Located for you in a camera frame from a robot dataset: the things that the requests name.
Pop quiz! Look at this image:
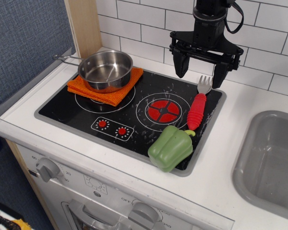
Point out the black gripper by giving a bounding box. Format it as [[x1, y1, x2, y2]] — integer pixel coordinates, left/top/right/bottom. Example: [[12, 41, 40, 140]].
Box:
[[170, 11, 244, 89]]

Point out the green toy bell pepper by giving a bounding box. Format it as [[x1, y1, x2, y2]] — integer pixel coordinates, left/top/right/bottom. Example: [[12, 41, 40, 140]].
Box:
[[148, 126, 195, 173]]

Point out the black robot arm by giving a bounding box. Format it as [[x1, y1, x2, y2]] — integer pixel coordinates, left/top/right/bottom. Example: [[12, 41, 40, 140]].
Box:
[[169, 0, 243, 89]]

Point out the black toy stove top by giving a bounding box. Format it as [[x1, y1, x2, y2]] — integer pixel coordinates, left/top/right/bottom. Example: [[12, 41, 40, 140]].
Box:
[[34, 68, 227, 178]]

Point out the stainless steel saucepan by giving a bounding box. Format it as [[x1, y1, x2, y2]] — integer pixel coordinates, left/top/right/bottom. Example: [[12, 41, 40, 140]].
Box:
[[53, 49, 133, 94]]

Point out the grey sink basin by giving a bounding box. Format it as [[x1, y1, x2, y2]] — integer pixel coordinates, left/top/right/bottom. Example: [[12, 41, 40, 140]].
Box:
[[232, 111, 288, 219]]

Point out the orange knitted cloth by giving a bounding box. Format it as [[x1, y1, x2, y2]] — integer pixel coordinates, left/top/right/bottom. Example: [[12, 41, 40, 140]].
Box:
[[67, 67, 144, 107]]

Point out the wooden side panel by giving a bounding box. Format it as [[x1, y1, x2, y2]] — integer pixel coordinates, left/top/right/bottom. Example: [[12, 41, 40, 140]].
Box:
[[64, 0, 102, 58]]

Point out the grey oven temperature knob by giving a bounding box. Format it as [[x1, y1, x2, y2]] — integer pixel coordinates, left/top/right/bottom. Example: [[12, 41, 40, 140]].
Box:
[[128, 202, 159, 224]]

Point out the grey timer knob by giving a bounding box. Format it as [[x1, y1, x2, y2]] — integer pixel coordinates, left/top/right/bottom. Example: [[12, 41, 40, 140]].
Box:
[[36, 158, 60, 182]]

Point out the black and yellow object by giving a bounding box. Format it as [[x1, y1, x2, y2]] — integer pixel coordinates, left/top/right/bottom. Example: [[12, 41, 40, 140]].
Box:
[[0, 216, 32, 230]]

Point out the fork with red handle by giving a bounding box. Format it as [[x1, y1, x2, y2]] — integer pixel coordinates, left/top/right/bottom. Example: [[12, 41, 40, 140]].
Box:
[[187, 76, 213, 131]]

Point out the grey oven door handle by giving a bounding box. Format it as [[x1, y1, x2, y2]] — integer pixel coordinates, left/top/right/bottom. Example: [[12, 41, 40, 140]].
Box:
[[68, 199, 130, 230]]

